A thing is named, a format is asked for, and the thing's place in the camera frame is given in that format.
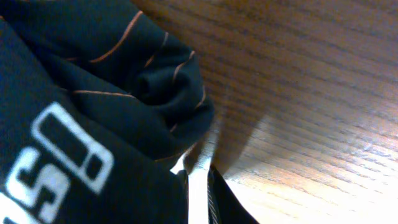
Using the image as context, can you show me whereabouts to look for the black printed jersey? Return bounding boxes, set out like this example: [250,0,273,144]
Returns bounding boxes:
[1,1,214,223]

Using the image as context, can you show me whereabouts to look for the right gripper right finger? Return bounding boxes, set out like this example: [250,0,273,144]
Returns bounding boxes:
[207,165,259,224]

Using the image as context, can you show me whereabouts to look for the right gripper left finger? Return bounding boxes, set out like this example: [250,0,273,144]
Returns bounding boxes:
[176,170,189,224]

